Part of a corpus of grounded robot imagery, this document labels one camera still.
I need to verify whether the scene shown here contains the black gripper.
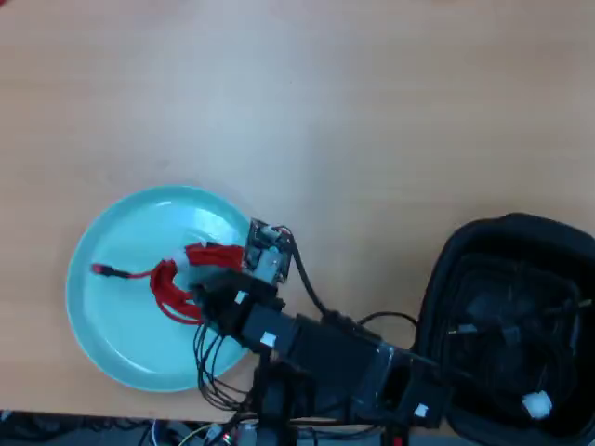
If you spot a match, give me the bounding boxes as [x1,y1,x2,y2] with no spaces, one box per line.
[189,268,287,336]

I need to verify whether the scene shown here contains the red charging cable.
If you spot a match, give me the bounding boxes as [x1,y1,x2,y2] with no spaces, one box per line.
[90,241,247,326]

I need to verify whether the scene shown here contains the black charging cable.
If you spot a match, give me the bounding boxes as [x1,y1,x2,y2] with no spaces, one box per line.
[445,296,594,419]

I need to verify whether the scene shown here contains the white tie around black cable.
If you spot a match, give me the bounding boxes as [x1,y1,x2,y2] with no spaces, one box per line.
[521,390,554,420]

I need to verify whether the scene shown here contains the green round bowl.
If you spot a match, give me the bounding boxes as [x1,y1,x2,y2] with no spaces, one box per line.
[65,184,256,394]

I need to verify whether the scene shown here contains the black square bowl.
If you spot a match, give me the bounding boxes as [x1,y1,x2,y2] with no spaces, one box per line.
[416,212,595,446]

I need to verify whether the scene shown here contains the black table clamp bar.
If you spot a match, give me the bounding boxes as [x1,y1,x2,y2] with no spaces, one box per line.
[258,371,298,446]

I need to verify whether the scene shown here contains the thin black servo wire bundle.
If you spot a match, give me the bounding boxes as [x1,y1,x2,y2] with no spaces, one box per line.
[192,320,261,413]

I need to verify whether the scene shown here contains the bare camera circuit board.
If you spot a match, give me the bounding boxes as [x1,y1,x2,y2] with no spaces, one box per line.
[241,216,294,284]

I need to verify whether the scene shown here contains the thick black camera cable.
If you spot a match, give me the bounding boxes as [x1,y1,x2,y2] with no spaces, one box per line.
[278,225,419,363]

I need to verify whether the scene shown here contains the coloured wires below table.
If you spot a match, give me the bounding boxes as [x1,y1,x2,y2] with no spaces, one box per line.
[148,415,261,446]

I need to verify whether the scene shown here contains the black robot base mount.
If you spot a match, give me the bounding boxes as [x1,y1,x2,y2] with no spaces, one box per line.
[253,361,387,426]

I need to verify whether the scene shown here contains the black clamp with red handle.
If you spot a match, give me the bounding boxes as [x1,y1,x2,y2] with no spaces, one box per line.
[380,422,411,446]

